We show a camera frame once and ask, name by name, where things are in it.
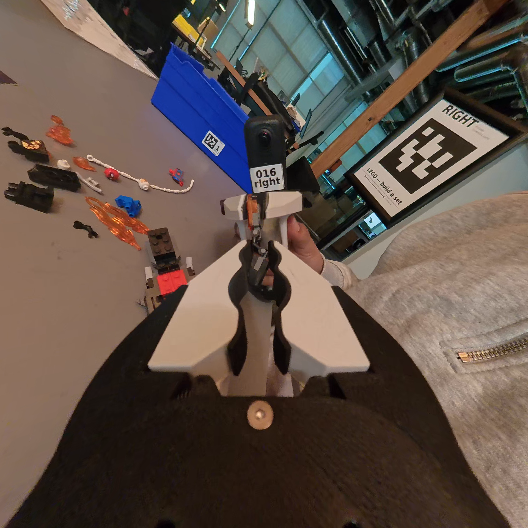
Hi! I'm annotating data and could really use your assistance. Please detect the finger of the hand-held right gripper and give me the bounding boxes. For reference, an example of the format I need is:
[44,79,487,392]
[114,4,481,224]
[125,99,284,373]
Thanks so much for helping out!
[264,191,308,219]
[222,194,251,220]

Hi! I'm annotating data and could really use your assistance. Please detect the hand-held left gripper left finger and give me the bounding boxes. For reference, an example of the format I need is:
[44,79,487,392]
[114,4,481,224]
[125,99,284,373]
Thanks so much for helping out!
[148,241,251,397]

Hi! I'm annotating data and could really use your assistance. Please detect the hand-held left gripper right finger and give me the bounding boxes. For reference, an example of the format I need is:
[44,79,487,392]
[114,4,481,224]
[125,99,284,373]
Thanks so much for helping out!
[267,240,370,397]

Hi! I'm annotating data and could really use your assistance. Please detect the framed marker sign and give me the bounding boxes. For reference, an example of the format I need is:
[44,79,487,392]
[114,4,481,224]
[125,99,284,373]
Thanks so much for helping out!
[343,87,526,230]

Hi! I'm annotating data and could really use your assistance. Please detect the white lego chain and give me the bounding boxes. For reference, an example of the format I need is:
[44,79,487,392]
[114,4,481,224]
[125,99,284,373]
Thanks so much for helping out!
[87,155,194,194]

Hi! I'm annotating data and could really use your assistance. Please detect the long black lego brick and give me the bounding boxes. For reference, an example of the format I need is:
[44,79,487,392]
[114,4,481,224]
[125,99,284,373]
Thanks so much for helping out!
[28,164,81,192]

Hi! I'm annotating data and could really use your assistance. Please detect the yellow box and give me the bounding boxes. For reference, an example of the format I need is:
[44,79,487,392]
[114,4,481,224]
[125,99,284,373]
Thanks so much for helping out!
[172,14,199,42]

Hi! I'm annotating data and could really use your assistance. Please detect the white paper sheet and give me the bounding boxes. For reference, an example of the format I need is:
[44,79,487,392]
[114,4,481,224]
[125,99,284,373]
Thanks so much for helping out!
[40,0,159,80]

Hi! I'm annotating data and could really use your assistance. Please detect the wooden desk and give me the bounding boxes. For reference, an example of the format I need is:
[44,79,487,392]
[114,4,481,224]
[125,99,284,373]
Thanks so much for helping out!
[214,51,275,118]

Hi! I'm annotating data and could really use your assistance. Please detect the wooden beam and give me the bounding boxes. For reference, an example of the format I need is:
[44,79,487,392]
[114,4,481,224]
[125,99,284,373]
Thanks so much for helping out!
[309,0,510,179]

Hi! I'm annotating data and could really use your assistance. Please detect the blue plastic bin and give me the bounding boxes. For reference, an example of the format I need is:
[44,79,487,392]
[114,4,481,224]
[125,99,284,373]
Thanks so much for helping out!
[150,41,253,194]

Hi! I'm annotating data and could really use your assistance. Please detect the person's right hand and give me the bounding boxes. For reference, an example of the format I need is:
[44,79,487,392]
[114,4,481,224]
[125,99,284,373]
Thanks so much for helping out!
[287,216,325,275]

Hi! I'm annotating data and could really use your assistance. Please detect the black printed minifigure torso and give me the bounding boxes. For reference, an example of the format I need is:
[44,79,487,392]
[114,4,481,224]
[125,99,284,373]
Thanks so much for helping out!
[8,139,50,163]

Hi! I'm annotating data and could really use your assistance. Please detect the black red lego build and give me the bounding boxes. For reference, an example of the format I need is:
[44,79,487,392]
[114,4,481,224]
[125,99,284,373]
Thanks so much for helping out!
[142,227,195,312]

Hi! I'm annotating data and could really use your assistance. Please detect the metal ventilation ducts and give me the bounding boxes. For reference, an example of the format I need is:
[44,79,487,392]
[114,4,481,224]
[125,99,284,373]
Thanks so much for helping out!
[315,0,528,124]

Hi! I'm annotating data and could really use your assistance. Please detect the person's right forearm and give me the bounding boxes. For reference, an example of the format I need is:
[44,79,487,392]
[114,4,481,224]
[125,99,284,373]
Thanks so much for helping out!
[321,257,360,290]

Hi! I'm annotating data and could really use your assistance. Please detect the small grey orange lego piece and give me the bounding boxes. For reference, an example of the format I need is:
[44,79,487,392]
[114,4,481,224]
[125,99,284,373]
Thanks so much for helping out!
[245,194,270,289]

